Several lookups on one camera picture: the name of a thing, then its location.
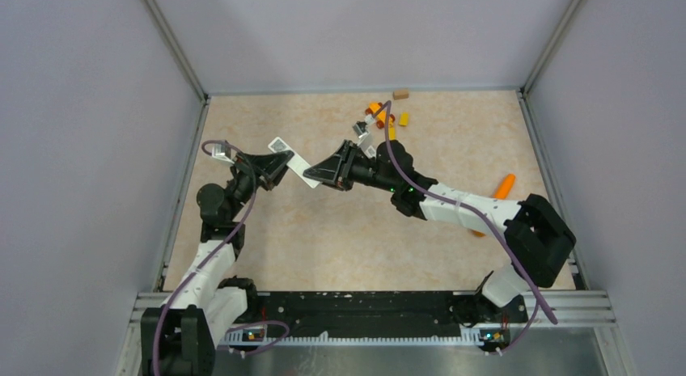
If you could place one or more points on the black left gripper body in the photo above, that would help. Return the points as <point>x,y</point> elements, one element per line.
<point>246,170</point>

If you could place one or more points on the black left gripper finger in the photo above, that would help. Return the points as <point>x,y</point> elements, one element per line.
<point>255,160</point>
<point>272,172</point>

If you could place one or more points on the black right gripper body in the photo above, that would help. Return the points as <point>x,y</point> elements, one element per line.
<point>362,171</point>

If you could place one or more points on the white remote with buttons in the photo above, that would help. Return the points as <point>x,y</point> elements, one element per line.
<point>296,164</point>

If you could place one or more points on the white remote control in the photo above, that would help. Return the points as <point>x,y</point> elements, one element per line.
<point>368,150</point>

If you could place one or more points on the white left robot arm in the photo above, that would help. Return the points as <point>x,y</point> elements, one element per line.
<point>181,336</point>

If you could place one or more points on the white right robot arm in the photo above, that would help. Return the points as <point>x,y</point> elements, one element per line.
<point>533,234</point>

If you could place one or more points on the yellow toy brick car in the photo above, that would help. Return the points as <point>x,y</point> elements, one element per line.
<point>376,115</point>

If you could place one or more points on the yellow flat brick upper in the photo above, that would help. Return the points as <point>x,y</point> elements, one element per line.
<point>404,119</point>

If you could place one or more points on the small wooden block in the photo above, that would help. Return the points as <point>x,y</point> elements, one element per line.
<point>400,94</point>

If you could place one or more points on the orange toy carrot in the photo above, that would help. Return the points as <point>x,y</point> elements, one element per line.
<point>498,197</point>

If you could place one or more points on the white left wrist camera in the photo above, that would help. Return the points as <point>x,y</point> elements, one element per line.
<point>222,153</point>

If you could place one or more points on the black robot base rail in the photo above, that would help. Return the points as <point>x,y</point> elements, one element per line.
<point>382,314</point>

